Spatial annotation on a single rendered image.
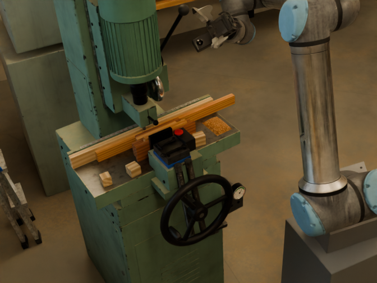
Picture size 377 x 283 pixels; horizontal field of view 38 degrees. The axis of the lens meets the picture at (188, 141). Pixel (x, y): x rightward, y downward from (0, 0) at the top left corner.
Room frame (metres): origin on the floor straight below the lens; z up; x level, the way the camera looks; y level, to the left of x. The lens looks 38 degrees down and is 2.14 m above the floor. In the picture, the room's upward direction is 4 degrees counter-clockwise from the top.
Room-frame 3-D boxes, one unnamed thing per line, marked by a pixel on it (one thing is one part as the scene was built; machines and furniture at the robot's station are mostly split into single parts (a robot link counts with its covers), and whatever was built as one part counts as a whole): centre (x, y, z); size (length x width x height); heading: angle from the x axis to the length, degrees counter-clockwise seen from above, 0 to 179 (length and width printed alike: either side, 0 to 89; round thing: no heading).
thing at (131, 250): (1.69, 0.22, 0.36); 0.58 x 0.45 x 0.71; 30
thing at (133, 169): (1.41, 0.20, 0.92); 0.04 x 0.04 x 0.03; 34
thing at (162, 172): (1.43, 0.05, 0.91); 0.15 x 0.14 x 0.09; 120
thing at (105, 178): (1.37, 0.29, 0.92); 0.03 x 0.03 x 0.04; 25
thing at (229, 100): (1.64, 0.07, 0.92); 0.60 x 0.02 x 0.04; 120
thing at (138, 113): (1.61, 0.17, 1.03); 0.14 x 0.07 x 0.09; 30
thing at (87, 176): (1.50, 0.09, 0.87); 0.61 x 0.30 x 0.06; 120
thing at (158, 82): (1.76, 0.11, 1.02); 0.12 x 0.03 x 0.12; 30
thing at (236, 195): (1.54, -0.17, 0.65); 0.06 x 0.04 x 0.08; 120
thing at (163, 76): (1.83, 0.11, 1.02); 0.09 x 0.07 x 0.12; 120
